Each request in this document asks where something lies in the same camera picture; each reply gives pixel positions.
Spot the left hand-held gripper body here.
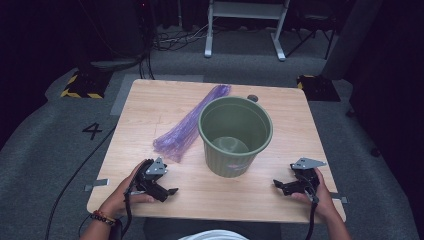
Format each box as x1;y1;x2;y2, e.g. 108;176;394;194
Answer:
134;157;169;194

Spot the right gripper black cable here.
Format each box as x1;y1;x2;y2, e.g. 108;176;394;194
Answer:
303;173;320;240

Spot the grey tape strip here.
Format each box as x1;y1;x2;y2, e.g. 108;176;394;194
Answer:
83;178;111;193
329;192;349;205

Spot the black folding stand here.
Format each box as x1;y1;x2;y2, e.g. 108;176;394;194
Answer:
285;8;338;61

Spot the white desk frame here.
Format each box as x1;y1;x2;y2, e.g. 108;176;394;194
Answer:
203;0;291;62

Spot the long black floor cable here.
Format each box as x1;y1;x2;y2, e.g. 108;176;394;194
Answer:
44;124;118;240

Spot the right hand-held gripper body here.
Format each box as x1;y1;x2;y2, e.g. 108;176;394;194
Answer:
289;157;328;198

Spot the person's left hand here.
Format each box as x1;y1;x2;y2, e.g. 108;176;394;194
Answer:
98;159;156;219

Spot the person's right hand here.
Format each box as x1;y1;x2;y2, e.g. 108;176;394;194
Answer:
291;167;335;220

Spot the green plastic bin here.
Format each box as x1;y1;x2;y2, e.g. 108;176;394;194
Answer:
198;95;274;179

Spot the person's white shirt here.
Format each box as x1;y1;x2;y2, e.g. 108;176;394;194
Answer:
177;229;250;240

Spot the beaded bracelet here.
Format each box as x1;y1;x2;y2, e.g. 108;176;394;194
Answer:
89;209;117;227

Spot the bundle of floor cables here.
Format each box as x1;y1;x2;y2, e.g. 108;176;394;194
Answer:
151;22;214;53

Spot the black yellow striped floor plate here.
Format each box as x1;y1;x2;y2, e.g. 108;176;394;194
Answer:
60;69;113;100
296;74;342;103

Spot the purple plastic bag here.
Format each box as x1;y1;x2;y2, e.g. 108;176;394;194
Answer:
152;84;232;164

